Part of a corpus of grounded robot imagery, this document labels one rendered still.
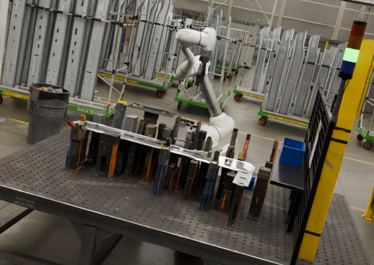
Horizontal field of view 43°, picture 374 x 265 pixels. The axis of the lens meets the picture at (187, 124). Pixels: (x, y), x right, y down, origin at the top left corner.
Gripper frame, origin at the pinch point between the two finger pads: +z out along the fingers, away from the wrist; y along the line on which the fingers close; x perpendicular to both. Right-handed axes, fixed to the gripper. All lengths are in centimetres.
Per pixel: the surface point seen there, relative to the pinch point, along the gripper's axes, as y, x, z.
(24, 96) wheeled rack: -289, -315, 123
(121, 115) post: -5, -58, 41
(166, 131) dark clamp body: 9.5, -14.8, 40.0
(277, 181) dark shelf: 50, 73, 43
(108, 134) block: 45, -47, 43
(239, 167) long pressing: 31, 46, 46
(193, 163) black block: 46, 17, 47
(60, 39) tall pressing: -338, -295, 32
